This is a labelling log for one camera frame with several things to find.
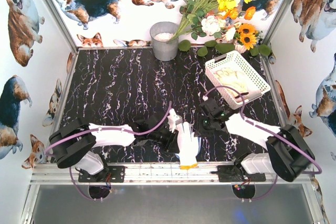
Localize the blue dotted glove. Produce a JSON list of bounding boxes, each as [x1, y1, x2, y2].
[[175, 122, 199, 170], [197, 136, 202, 155]]

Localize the cream rubber glove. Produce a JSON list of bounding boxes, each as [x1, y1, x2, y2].
[[214, 68, 249, 102]]

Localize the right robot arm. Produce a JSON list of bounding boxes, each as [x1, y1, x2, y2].
[[196, 99, 315, 182]]

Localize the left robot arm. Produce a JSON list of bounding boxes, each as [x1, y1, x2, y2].
[[46, 114, 179, 175]]

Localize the white plastic storage basket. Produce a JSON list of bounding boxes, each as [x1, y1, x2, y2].
[[205, 50, 270, 109]]

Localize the grey metal bucket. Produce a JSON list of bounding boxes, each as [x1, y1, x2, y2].
[[150, 22, 179, 61]]

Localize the artificial flower bouquet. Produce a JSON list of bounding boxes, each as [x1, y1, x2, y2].
[[169, 0, 280, 56]]

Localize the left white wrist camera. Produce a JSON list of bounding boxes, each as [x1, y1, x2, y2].
[[167, 109, 183, 132]]

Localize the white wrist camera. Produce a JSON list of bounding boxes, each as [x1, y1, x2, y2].
[[167, 109, 183, 132], [202, 95, 209, 101]]

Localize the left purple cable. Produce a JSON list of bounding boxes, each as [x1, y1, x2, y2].
[[44, 100, 173, 156]]

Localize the purple cable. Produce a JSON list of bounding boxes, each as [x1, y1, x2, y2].
[[203, 86, 323, 175], [44, 100, 173, 156]]

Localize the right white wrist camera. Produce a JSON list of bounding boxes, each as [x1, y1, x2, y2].
[[202, 95, 209, 101]]

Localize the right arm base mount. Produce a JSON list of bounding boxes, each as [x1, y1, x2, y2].
[[210, 165, 266, 182]]

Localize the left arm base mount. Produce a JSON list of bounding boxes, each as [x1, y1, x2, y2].
[[78, 165, 125, 183]]

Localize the aluminium front rail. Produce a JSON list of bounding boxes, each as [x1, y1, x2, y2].
[[30, 162, 313, 186]]

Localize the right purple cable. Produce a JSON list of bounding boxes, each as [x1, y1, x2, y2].
[[203, 86, 323, 175]]

